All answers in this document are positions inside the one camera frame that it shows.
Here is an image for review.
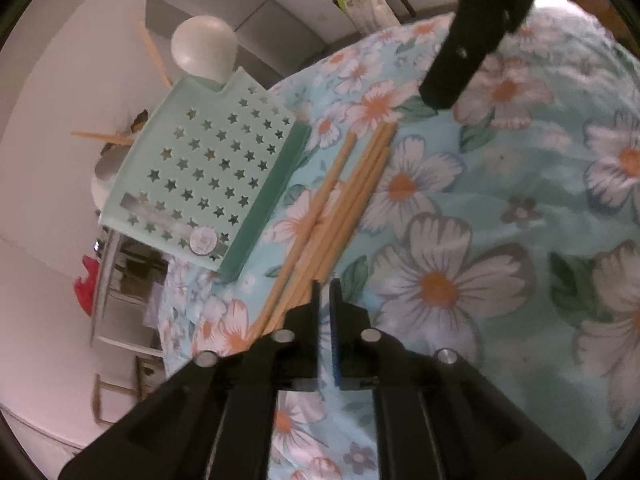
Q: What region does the white table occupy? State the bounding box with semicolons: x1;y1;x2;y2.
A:
90;237;168;361

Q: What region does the yellow and white bag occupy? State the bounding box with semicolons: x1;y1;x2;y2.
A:
331;0;401;26

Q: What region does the wooden chair with dark seat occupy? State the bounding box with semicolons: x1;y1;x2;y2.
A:
92;372;143;423

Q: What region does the grey refrigerator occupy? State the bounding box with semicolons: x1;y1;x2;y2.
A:
146;0;331;68

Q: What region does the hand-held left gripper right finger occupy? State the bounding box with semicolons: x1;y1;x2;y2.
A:
330;279;586;480

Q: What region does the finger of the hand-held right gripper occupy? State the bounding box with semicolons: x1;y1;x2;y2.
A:
419;0;566;110

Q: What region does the dark green drip tray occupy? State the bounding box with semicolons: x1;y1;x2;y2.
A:
217;122;311;282

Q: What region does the white plastic ladle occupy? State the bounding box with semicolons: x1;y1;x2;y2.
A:
170;15;237;85

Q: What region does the red plastic bag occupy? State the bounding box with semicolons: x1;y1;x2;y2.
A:
74;255;103;317

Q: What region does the metal ladle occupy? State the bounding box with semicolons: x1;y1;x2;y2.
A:
91;152;127;196

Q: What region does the pile of wooden chopsticks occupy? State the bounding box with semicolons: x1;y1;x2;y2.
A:
247;121;398;341

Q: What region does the tapered wooden chopstick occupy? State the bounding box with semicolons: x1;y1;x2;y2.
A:
71;131;134;143
131;16;174;87

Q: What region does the mint green utensil basket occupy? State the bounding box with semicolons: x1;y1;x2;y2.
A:
97;66;297;267

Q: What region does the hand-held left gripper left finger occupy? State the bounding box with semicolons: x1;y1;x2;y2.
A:
57;280;322;480

